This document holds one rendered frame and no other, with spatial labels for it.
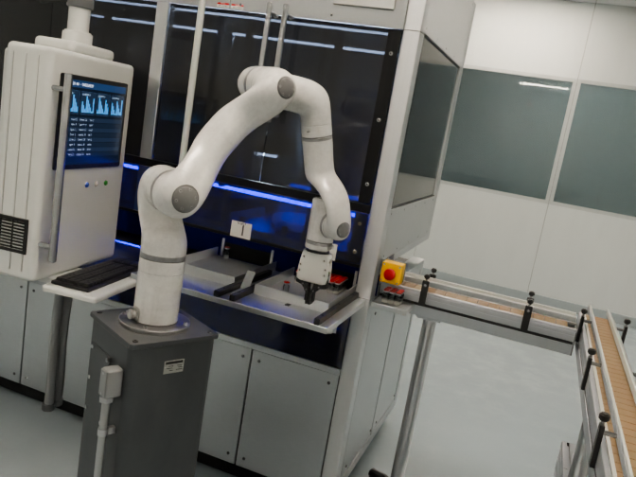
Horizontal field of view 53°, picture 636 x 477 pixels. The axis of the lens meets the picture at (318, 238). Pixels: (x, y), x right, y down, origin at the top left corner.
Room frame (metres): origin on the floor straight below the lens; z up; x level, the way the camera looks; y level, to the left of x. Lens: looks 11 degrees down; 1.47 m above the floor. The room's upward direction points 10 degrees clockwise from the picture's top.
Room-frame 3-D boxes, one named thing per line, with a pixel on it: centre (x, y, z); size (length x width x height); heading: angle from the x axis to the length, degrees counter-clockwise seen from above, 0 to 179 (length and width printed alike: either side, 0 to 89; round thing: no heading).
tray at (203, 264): (2.24, 0.32, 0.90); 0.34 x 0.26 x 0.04; 161
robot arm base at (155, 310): (1.64, 0.40, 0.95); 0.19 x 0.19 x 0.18
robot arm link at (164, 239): (1.66, 0.42, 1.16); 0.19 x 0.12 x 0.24; 35
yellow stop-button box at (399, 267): (2.16, -0.28, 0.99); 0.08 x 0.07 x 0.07; 161
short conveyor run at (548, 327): (2.20, -0.59, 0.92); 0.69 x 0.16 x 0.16; 71
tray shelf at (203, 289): (2.11, 0.18, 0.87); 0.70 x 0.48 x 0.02; 71
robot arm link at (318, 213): (1.91, -0.01, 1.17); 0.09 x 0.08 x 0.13; 35
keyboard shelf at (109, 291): (2.16, 0.75, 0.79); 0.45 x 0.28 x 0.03; 168
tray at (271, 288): (2.11, 0.00, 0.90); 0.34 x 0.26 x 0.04; 162
